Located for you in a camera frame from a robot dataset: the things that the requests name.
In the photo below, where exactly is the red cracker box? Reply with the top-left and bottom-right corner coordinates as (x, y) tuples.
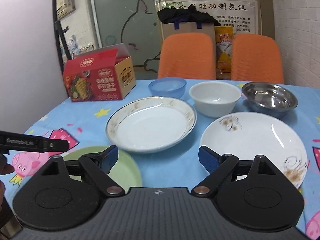
(63, 43), (136, 102)

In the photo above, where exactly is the white poster with text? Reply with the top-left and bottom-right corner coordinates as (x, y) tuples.
(157, 0), (261, 34)

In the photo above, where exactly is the green plate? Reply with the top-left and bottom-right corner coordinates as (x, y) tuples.
(62, 146), (143, 193)

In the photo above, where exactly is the white ceramic bowl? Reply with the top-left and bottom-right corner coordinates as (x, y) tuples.
(189, 81), (241, 118)

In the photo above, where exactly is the right orange chair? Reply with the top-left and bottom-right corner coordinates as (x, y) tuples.
(231, 34), (284, 84)

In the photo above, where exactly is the white plate floral print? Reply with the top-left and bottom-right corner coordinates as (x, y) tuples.
(200, 112), (308, 188)

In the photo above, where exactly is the blue plastic bowl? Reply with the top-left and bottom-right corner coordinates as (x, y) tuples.
(148, 77), (187, 99)

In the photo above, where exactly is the orange chair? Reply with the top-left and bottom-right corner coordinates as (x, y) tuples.
(157, 33), (216, 80)
(231, 34), (284, 84)

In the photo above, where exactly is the glass door with cat drawing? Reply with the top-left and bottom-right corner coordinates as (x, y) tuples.
(92, 0), (161, 74)

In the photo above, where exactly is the wall air conditioner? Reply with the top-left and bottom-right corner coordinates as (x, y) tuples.
(56, 0), (75, 20)

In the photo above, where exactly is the yellow snack bag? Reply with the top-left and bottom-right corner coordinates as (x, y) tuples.
(215, 26), (234, 73)

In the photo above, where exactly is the black tripod stand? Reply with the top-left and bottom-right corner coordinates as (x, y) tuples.
(52, 0), (72, 73)

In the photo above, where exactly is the left orange chair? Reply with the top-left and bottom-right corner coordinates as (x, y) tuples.
(157, 33), (216, 80)

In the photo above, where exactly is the blue cartoon tablecloth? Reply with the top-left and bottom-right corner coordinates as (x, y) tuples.
(1, 80), (319, 239)

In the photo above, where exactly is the person's left hand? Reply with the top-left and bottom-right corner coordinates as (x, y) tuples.
(0, 164), (15, 205)

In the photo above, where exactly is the black cloth on box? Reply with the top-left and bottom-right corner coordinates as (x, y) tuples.
(157, 5), (221, 26)

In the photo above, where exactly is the brown cardboard box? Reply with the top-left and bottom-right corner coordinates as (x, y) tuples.
(162, 22), (216, 44)

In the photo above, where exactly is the brown rimmed white plate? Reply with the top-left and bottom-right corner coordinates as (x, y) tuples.
(105, 96), (197, 154)

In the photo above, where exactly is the stainless steel bowl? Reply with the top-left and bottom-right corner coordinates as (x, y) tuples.
(242, 82), (298, 119)

